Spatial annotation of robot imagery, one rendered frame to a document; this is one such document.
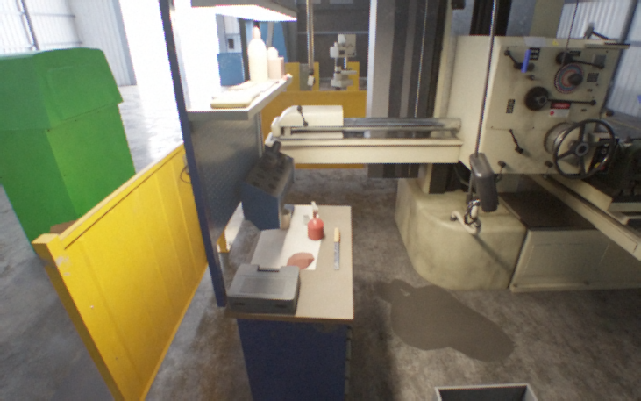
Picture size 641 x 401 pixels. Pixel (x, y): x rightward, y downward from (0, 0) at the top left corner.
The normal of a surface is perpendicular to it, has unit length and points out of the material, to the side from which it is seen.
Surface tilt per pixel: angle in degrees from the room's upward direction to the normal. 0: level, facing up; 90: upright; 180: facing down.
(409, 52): 90
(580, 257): 90
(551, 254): 90
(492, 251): 90
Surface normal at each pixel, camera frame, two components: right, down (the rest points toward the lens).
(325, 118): -0.01, 0.46
